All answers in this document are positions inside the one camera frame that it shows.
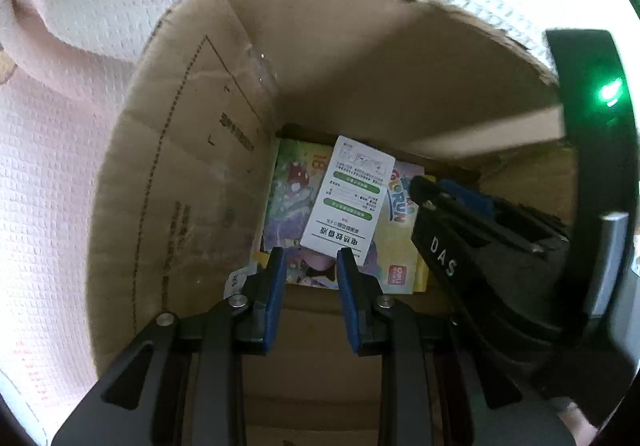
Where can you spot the white box with green label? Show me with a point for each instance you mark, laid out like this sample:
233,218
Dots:
345,206

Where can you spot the colourful yellow puzzle box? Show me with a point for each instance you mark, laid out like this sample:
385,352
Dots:
290,186

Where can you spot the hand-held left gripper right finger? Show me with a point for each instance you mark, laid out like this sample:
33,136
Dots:
348,296

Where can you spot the brown cardboard box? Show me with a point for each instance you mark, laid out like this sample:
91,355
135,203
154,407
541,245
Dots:
350,50

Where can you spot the white cartoon figure box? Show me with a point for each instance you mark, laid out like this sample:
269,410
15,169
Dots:
237,283

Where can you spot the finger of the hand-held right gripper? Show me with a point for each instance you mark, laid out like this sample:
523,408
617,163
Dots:
427,201
470,196

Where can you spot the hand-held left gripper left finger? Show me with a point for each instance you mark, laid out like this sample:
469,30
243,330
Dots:
275,296

